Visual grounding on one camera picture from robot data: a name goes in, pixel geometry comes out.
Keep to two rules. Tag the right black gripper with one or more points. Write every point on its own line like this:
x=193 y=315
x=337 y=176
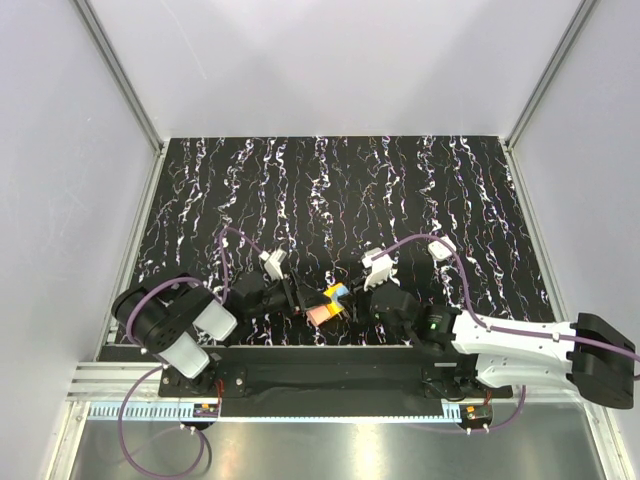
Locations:
x=362 y=296

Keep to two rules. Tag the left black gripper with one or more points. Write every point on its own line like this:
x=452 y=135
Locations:
x=295 y=303

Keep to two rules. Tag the pink plug adapter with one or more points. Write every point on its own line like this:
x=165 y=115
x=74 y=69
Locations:
x=319 y=315

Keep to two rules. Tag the light blue plug adapter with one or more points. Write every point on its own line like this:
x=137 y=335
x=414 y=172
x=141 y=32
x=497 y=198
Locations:
x=339 y=289

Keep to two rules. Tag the yellow socket block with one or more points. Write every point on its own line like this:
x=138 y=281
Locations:
x=335 y=306

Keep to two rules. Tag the white plug adapter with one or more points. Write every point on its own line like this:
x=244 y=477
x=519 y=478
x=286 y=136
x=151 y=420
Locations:
x=442 y=248

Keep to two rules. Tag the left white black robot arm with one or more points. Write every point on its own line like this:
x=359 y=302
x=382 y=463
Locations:
x=160 y=313

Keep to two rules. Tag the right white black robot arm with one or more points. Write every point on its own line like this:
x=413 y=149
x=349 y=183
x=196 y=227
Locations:
x=587 y=356

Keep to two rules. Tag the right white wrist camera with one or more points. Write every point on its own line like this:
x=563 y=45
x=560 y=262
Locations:
x=378 y=268

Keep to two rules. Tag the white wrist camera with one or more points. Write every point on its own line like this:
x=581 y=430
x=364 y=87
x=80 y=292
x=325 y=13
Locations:
x=378 y=268
x=272 y=263

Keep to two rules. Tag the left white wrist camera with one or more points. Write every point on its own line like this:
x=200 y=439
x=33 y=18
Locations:
x=272 y=263

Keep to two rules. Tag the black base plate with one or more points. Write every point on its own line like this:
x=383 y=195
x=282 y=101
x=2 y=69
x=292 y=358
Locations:
x=331 y=383

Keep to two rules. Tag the left aluminium frame post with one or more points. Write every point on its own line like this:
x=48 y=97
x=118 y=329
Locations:
x=108 y=54

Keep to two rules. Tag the aluminium frame post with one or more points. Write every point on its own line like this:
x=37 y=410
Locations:
x=567 y=41
x=108 y=54

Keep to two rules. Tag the right aluminium frame post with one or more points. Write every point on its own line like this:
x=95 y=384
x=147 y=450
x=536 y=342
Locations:
x=567 y=41

